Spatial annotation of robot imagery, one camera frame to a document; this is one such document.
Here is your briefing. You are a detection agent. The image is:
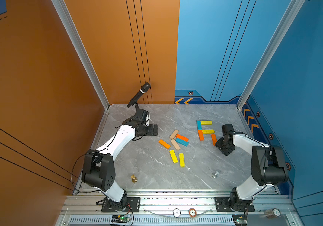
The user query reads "long orange block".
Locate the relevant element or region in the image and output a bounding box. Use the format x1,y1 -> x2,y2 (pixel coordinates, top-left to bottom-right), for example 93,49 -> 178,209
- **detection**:
176,134 -> 189,142

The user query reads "right green circuit board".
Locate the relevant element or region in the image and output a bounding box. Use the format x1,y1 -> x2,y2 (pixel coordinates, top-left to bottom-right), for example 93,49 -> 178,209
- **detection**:
232,215 -> 248,226

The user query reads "orange block bottom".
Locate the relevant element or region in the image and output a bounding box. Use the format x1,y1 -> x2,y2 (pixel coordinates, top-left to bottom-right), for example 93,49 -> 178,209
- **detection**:
211,134 -> 217,146

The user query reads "aluminium corner post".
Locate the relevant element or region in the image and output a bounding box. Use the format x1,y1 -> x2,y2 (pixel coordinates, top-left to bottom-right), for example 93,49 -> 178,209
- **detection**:
236,0 -> 305,110
51,0 -> 110,111

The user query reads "aluminium corner post left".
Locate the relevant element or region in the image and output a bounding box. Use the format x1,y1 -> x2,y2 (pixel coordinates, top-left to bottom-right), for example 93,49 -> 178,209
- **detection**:
51,0 -> 110,111

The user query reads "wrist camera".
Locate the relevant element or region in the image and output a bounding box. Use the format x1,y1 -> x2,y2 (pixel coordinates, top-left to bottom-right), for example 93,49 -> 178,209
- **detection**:
133,108 -> 150,126
222,124 -> 235,140

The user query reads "yellow block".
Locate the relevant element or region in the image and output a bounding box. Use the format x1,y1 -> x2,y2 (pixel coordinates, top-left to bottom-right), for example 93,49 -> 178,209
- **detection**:
169,150 -> 178,163
179,153 -> 186,168
200,121 -> 213,125
202,129 -> 215,134

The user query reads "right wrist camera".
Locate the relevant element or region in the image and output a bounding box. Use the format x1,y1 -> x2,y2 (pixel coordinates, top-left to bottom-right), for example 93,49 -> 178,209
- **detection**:
222,124 -> 235,140

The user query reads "left green circuit board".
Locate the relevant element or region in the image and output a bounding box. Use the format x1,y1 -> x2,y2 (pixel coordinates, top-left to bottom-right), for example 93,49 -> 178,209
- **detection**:
111,215 -> 130,224

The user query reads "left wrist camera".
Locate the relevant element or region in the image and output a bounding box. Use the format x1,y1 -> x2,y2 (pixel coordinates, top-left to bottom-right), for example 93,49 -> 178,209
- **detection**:
133,108 -> 150,126

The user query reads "beige wooden block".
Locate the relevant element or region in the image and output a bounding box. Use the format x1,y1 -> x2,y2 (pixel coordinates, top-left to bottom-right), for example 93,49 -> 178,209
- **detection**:
170,130 -> 179,139
171,139 -> 181,151

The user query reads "aluminium front rail frame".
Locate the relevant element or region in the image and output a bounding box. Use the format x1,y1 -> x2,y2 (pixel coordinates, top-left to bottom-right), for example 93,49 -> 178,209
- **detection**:
56,189 -> 303,226

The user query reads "silver chess piece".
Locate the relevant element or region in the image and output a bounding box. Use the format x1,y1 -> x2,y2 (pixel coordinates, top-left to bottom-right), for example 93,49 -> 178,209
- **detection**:
212,171 -> 219,179

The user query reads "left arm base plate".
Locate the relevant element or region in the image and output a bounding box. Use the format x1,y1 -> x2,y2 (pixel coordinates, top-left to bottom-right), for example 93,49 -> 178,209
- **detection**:
101,196 -> 141,213

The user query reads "aluminium corner post right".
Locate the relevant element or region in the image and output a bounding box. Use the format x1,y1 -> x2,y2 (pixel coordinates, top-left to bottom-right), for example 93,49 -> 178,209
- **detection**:
236,0 -> 305,110

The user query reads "brass chess piece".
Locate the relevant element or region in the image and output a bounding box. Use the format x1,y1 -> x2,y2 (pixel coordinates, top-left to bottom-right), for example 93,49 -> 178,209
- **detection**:
131,175 -> 138,183

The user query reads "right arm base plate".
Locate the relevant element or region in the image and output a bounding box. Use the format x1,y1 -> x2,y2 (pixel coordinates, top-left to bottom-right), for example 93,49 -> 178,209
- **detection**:
214,196 -> 255,212

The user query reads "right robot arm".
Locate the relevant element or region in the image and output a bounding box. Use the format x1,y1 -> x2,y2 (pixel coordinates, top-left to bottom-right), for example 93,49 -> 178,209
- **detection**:
215,133 -> 289,211

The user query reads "green circuit board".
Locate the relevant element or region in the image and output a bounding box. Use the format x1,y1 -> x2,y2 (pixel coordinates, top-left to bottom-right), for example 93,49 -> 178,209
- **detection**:
232,215 -> 248,226
111,215 -> 130,224

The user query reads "black microphone on stand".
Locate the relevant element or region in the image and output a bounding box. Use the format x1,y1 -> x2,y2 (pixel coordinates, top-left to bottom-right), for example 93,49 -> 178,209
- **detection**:
127,82 -> 151,110

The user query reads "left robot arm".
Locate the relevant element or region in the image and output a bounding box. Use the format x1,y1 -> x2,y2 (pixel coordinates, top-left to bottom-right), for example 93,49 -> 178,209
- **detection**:
82,124 -> 159,206

